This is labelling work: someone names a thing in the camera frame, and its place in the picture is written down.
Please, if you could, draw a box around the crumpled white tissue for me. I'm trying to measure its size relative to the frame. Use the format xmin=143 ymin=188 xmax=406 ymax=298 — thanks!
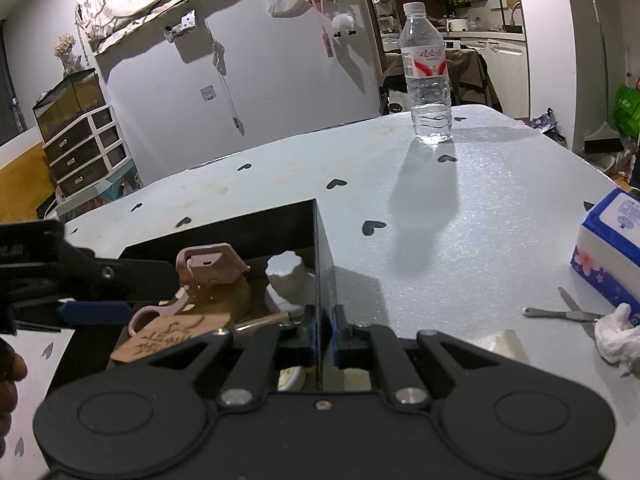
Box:
xmin=592 ymin=302 xmax=640 ymax=377

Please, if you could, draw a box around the blue floral tissue pack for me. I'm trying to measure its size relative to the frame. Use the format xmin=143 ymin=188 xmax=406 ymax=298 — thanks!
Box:
xmin=570 ymin=188 xmax=640 ymax=312

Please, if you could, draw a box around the copper-coloured stick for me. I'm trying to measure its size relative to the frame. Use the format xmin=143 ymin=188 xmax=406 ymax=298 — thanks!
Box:
xmin=234 ymin=311 xmax=302 ymax=334

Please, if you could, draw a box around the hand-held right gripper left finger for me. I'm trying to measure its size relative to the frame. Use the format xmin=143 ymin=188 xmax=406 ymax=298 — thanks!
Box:
xmin=102 ymin=305 xmax=321 ymax=411

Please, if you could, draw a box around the white sheep plush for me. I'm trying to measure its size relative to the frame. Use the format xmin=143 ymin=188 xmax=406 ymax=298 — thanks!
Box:
xmin=330 ymin=12 xmax=357 ymax=39

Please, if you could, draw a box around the white drawer unit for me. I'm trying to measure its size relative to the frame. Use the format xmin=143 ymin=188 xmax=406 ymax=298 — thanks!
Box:
xmin=42 ymin=105 xmax=129 ymax=199

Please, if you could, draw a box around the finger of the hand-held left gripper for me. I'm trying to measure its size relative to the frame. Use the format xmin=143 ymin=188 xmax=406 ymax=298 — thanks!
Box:
xmin=56 ymin=303 xmax=134 ymax=327
xmin=65 ymin=258 xmax=181 ymax=307

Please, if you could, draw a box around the carved square wooden block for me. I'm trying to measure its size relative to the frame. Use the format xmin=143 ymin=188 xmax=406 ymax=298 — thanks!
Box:
xmin=110 ymin=312 xmax=234 ymax=364

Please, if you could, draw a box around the hanging cord charm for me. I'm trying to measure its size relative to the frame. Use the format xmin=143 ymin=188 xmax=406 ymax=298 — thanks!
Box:
xmin=212 ymin=40 xmax=247 ymax=134

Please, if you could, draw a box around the oval wooden block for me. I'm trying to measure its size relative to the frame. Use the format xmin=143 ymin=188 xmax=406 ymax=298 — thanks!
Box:
xmin=189 ymin=280 xmax=254 ymax=322

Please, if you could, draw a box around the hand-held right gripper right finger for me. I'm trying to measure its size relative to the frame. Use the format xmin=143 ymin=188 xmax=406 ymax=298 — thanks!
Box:
xmin=330 ymin=305 xmax=548 ymax=408

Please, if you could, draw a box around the white plastic knob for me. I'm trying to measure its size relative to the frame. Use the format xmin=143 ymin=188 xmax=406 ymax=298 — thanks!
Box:
xmin=263 ymin=252 xmax=319 ymax=317

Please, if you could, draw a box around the clear plastic water bottle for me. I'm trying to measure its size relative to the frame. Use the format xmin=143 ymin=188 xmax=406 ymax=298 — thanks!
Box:
xmin=398 ymin=2 xmax=454 ymax=146

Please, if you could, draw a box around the green plastic bag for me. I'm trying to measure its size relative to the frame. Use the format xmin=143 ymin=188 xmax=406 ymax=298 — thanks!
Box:
xmin=612 ymin=82 xmax=640 ymax=139

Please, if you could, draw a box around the person's left hand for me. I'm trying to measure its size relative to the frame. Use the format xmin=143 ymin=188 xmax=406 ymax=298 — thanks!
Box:
xmin=0 ymin=339 xmax=29 ymax=457

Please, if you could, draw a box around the dried flower bunch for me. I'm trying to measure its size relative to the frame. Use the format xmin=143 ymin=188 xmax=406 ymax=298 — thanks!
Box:
xmin=53 ymin=33 xmax=84 ymax=77

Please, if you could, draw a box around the glass fish tank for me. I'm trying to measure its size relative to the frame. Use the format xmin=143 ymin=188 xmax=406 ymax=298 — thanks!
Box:
xmin=32 ymin=67 xmax=107 ymax=144

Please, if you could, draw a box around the wall photo clip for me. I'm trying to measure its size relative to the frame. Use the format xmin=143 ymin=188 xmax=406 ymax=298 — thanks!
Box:
xmin=163 ymin=8 xmax=197 ymax=42

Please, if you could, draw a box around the chair with draped clothes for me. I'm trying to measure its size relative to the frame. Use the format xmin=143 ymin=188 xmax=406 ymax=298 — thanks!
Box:
xmin=381 ymin=47 xmax=502 ymax=114

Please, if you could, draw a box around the pink hand-held tool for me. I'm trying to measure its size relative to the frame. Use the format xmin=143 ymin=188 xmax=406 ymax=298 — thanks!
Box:
xmin=128 ymin=243 xmax=252 ymax=337

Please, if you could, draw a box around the black cardboard box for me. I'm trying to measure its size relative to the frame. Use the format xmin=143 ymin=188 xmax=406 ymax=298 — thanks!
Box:
xmin=47 ymin=199 xmax=392 ymax=397

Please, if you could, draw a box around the pink hanging ribbon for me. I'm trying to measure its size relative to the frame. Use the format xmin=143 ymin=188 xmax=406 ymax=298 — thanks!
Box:
xmin=295 ymin=0 xmax=337 ymax=59

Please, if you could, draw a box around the white hanging bag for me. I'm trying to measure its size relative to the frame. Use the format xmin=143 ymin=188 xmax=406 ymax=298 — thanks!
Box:
xmin=263 ymin=0 xmax=307 ymax=19

